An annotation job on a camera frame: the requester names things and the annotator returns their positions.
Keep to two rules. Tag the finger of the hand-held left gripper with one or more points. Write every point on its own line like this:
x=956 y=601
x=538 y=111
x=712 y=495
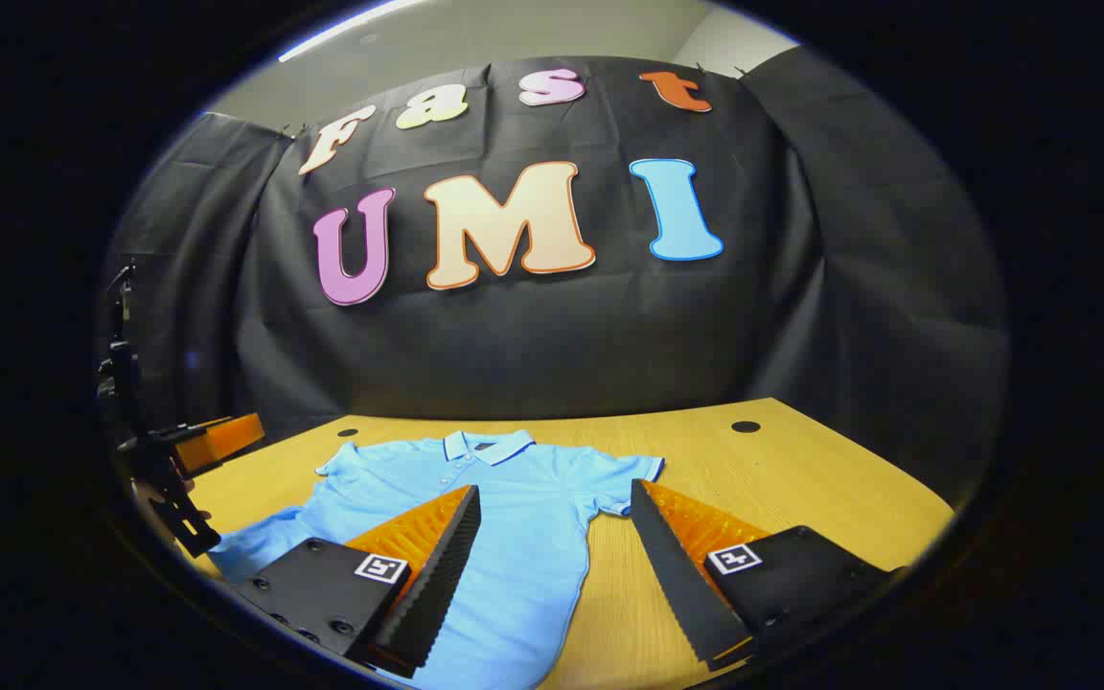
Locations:
x=221 y=443

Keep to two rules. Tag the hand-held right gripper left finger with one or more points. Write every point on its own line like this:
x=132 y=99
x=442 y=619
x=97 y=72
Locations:
x=442 y=575

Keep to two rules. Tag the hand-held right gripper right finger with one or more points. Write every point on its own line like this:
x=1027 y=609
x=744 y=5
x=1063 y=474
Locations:
x=677 y=585

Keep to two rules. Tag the light blue T-shirt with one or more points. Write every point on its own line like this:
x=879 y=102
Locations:
x=523 y=498

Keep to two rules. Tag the black backdrop cloth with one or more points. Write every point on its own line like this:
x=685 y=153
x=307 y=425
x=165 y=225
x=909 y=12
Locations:
x=562 y=326

